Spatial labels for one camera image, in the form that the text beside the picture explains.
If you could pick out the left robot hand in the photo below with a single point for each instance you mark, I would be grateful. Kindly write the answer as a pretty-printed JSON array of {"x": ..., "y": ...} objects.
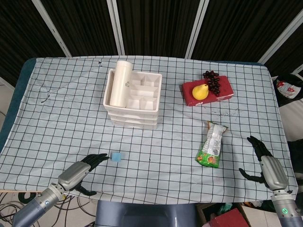
[{"x": 73, "y": 173}]

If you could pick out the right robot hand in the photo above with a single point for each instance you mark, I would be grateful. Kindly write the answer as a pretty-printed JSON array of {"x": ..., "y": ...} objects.
[{"x": 273, "y": 171}]

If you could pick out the blue foam cube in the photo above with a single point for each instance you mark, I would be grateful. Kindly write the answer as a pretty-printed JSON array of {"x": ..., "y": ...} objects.
[{"x": 116, "y": 157}]

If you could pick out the clear plastic container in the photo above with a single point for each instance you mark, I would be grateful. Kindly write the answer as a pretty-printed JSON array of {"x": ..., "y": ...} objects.
[
  {"x": 132, "y": 115},
  {"x": 132, "y": 126},
  {"x": 132, "y": 120}
]

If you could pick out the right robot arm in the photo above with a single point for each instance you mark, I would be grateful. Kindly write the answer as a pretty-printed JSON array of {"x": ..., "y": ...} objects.
[{"x": 285, "y": 210}]

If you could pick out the white plastic compartment organizer tray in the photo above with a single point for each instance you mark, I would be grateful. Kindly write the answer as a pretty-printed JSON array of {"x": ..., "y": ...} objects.
[{"x": 144, "y": 91}]

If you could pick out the green snack bag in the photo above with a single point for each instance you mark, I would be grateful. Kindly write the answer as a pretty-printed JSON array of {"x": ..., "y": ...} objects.
[{"x": 211, "y": 146}]

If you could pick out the black bag red print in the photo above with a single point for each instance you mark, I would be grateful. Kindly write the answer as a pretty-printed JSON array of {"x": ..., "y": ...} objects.
[{"x": 287, "y": 91}]

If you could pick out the checkered tablecloth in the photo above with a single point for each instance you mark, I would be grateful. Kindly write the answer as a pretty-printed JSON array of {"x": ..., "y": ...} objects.
[{"x": 154, "y": 153}]

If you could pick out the dark blue robot torso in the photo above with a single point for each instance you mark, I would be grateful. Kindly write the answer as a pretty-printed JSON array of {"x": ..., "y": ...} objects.
[{"x": 146, "y": 215}]

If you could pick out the red brick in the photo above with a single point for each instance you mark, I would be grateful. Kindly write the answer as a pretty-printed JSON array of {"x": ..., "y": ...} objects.
[{"x": 225, "y": 85}]

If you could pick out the white cylindrical bottle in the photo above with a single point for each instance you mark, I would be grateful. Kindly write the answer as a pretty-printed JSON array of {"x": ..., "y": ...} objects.
[{"x": 121, "y": 82}]

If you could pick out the dark grape bunch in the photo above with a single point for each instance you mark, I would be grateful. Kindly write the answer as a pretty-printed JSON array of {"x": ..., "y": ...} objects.
[{"x": 213, "y": 82}]

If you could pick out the yellow pear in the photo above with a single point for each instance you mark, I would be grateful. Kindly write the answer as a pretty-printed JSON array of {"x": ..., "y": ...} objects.
[{"x": 200, "y": 92}]

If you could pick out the black partition white frame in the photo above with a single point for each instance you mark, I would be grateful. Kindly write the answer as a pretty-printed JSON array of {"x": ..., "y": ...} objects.
[{"x": 156, "y": 26}]

